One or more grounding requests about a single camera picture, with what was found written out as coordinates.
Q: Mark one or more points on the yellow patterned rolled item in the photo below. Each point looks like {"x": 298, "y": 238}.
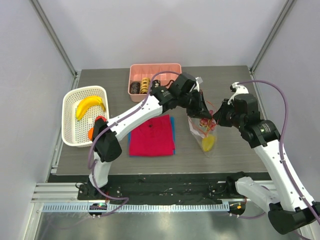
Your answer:
{"x": 144, "y": 85}

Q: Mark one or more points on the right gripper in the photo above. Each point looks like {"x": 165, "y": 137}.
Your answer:
{"x": 224, "y": 114}

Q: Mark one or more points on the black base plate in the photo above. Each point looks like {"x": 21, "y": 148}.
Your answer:
{"x": 166, "y": 189}

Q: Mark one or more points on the purple fake grape bunch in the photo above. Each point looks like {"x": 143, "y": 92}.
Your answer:
{"x": 207, "y": 125}

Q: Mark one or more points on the yellow fake banana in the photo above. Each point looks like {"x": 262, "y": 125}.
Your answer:
{"x": 86, "y": 104}

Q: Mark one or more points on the black floral rolled item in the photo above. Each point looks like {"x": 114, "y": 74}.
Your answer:
{"x": 156, "y": 83}

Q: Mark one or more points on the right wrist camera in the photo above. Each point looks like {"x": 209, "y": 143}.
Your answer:
{"x": 237, "y": 89}

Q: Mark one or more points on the pink divided plastic tray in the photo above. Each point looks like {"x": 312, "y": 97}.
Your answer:
{"x": 140, "y": 71}

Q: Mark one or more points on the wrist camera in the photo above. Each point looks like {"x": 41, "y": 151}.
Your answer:
{"x": 199, "y": 81}
{"x": 237, "y": 89}

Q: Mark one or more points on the dark brown rolled item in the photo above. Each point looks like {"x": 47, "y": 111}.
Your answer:
{"x": 134, "y": 88}

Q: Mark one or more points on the red folded shirt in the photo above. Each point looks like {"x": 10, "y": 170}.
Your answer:
{"x": 151, "y": 137}

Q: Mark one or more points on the orange fake fruit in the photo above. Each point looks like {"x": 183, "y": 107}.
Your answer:
{"x": 90, "y": 133}

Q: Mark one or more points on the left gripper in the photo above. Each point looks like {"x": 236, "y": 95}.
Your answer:
{"x": 201, "y": 110}

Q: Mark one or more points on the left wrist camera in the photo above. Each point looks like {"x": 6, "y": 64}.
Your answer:
{"x": 199, "y": 81}

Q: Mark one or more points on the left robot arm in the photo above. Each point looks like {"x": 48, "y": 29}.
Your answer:
{"x": 183, "y": 92}

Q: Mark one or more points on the yellow fake star fruit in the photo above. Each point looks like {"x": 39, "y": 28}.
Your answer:
{"x": 208, "y": 142}

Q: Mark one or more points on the red fake fruit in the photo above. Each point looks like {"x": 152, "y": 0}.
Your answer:
{"x": 102, "y": 118}

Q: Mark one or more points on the blue folded cloth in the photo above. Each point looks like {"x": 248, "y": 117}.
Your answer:
{"x": 173, "y": 130}

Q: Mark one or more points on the clear zip top bag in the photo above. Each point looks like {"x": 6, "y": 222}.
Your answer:
{"x": 198, "y": 134}

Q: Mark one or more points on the white perforated plastic basket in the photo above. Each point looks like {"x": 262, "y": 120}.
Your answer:
{"x": 74, "y": 132}

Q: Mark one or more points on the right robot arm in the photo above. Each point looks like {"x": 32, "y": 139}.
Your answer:
{"x": 291, "y": 206}

